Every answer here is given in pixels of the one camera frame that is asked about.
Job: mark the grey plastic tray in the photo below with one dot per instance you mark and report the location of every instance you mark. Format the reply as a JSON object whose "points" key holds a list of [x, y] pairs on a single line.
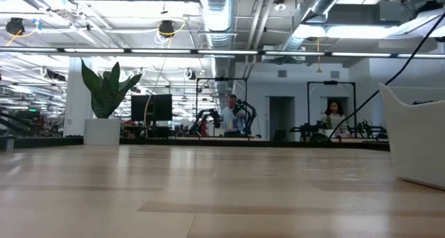
{"points": [[417, 144]]}

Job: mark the black background robot arm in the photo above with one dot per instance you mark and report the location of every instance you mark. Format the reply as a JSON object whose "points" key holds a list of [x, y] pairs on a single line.
{"points": [[248, 109], [306, 128], [14, 121], [208, 113], [368, 128]]}

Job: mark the person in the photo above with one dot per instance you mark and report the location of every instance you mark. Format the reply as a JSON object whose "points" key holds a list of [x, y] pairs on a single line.
{"points": [[334, 118], [231, 119]]}

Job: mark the overhead light bar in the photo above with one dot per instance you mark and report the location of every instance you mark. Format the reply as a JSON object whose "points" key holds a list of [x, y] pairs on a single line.
{"points": [[226, 52]]}

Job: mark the black ceiling device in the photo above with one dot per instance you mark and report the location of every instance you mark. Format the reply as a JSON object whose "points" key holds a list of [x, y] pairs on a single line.
{"points": [[167, 28], [14, 26]]}

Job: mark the yellow hanging pendant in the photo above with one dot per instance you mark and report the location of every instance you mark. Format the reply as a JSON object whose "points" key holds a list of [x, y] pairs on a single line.
{"points": [[318, 70]]}

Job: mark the green snake plant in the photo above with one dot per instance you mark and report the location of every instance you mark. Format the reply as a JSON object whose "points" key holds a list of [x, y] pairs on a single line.
{"points": [[104, 95]]}

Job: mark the round ceiling sensor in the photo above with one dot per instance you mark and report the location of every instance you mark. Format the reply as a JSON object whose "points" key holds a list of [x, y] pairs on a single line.
{"points": [[280, 6]]}

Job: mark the white plant pot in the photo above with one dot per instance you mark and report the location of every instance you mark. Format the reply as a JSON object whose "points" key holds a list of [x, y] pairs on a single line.
{"points": [[102, 132]]}

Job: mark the white column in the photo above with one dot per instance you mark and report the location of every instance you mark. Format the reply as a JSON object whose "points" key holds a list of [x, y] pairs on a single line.
{"points": [[74, 102]]}

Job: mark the fluorescent ceiling light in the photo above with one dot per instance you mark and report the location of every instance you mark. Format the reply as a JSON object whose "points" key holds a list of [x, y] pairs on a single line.
{"points": [[347, 32]]}

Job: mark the black gantry frame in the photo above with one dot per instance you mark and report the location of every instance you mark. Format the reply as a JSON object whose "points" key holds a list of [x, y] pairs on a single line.
{"points": [[222, 79], [330, 82]]}

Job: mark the black aluminium table frame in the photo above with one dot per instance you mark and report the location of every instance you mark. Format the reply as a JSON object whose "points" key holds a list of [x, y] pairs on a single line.
{"points": [[243, 144]]}

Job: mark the grey wall vent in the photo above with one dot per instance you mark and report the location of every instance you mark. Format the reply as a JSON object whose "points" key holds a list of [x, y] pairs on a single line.
{"points": [[334, 74], [282, 73]]}

